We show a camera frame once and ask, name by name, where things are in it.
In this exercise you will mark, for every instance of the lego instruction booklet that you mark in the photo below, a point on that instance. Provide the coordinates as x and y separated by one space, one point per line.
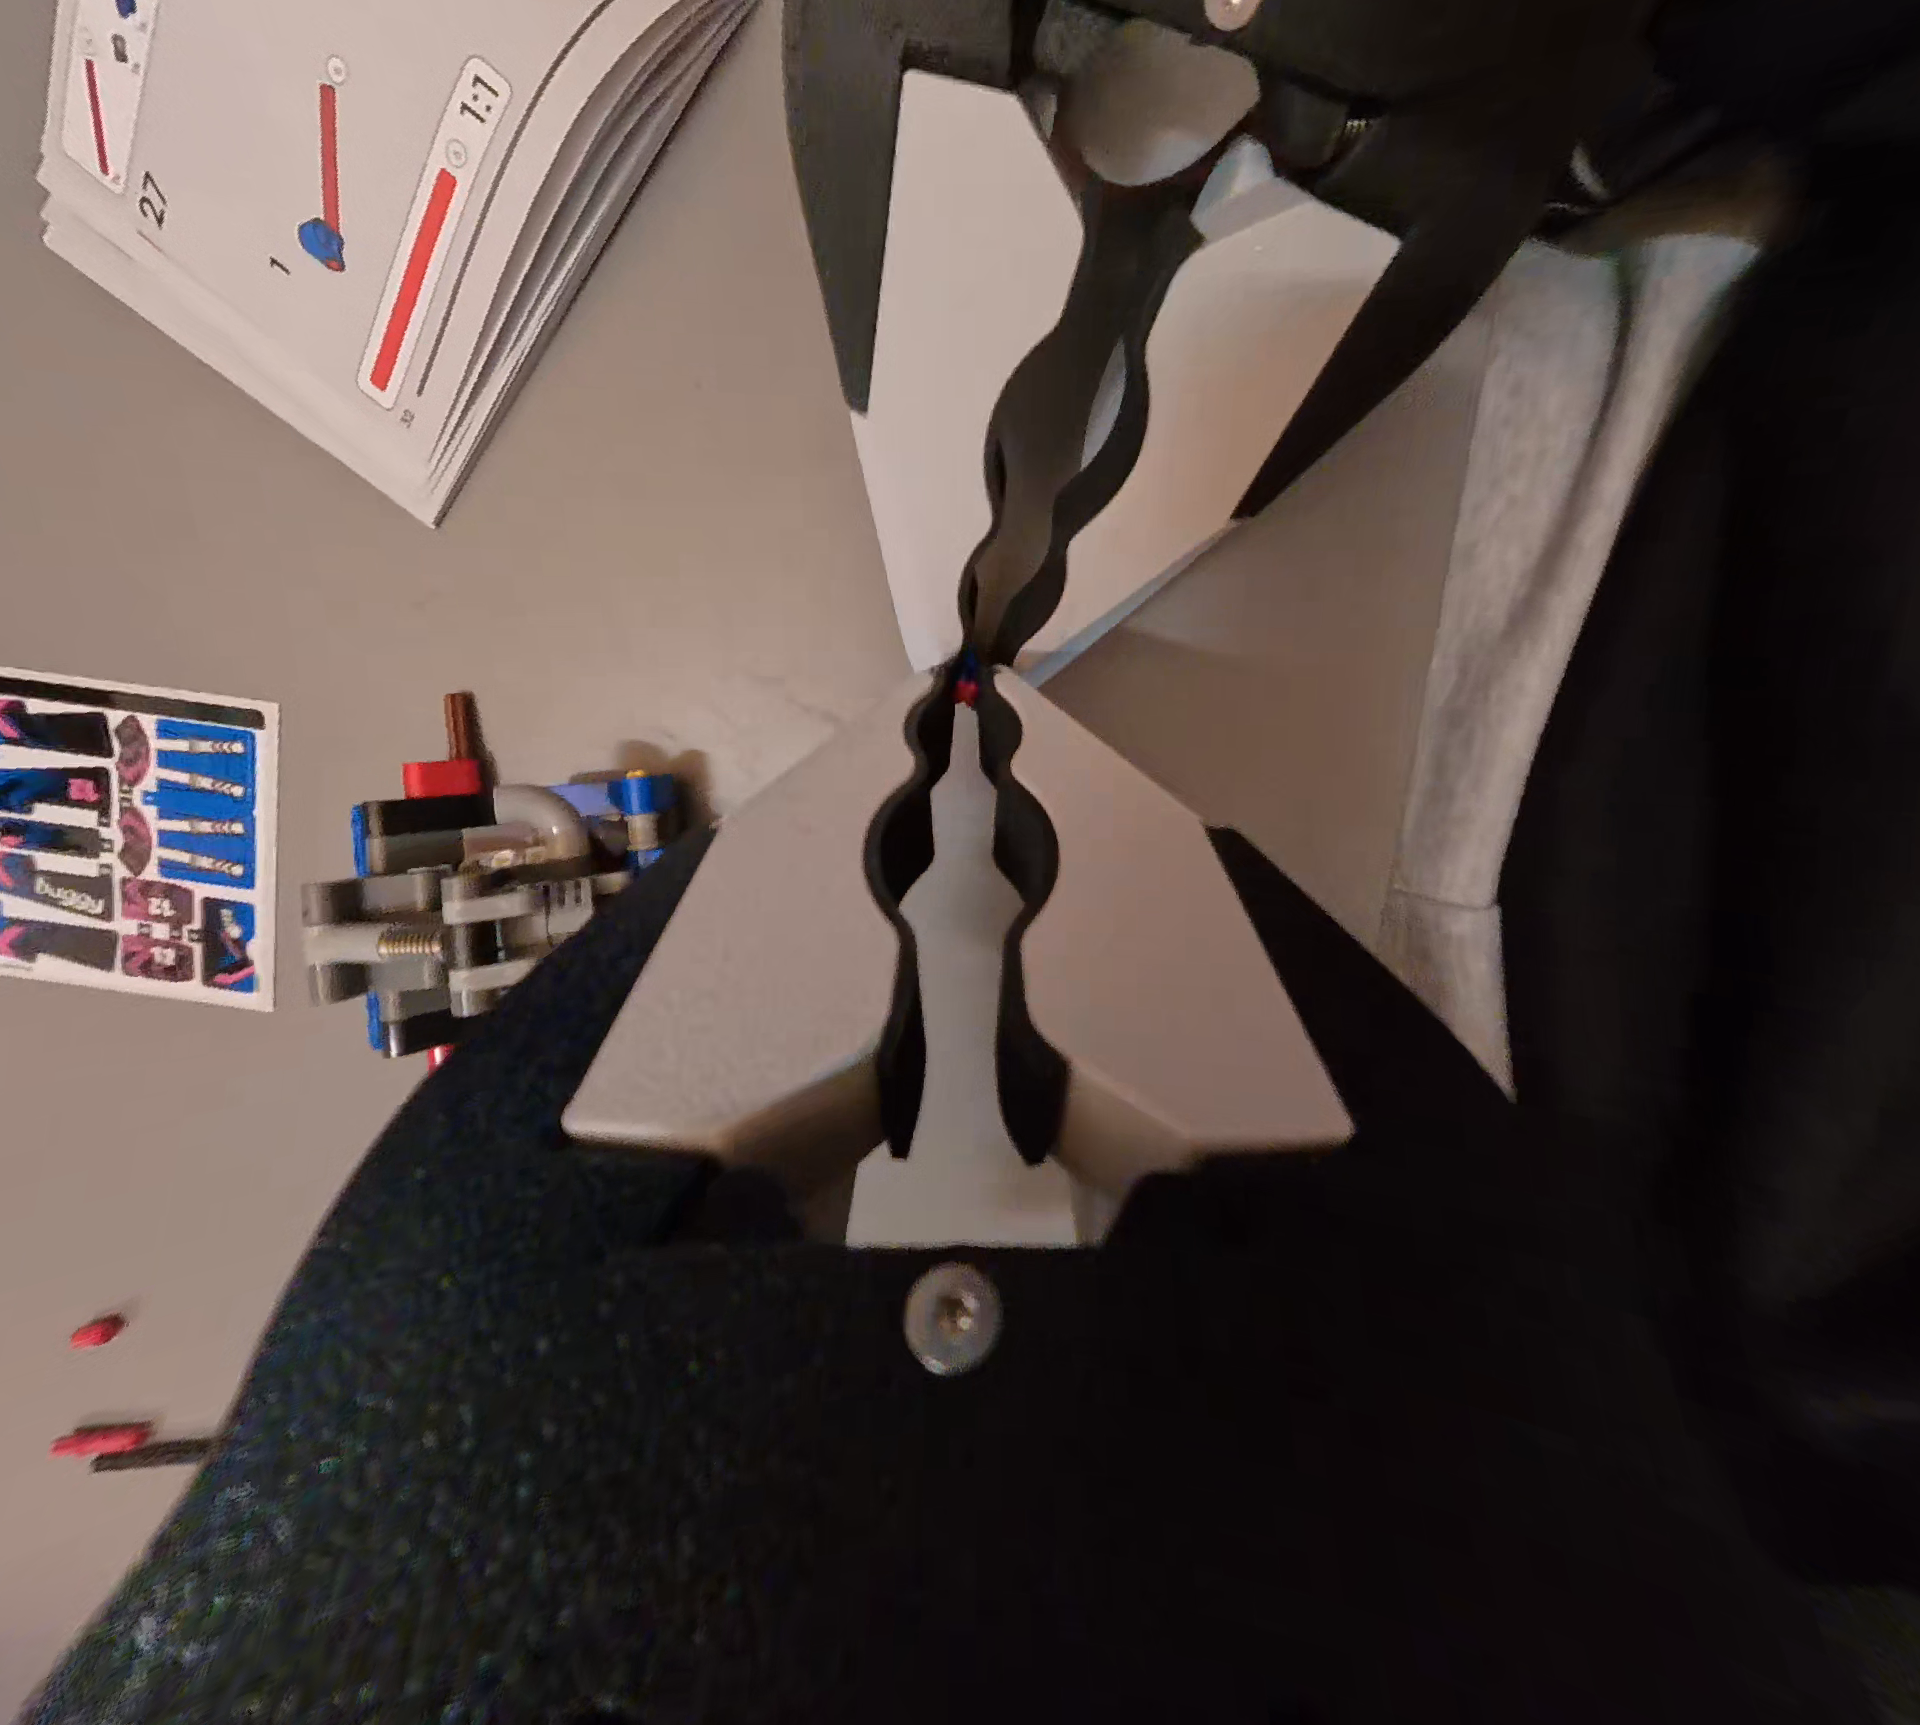
375 102

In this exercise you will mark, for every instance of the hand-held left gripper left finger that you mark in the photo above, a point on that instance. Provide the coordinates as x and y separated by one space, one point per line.
752 979

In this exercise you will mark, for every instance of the red axle with blue connector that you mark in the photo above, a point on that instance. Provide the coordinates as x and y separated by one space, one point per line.
969 679

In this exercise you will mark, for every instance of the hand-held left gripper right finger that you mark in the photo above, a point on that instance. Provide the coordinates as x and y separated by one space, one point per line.
1151 988

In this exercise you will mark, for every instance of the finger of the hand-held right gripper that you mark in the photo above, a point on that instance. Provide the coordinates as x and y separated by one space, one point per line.
947 301
1247 380

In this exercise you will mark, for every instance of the grey and blue lego assembly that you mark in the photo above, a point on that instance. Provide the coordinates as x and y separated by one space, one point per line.
480 884

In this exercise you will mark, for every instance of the lego sticker sheet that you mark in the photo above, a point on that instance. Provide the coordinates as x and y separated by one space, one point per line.
132 840

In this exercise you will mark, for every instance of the black lego pin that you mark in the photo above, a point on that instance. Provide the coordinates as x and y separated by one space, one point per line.
161 1454

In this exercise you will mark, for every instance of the small red lego pin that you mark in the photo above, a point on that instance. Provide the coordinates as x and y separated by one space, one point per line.
99 1337
100 1438

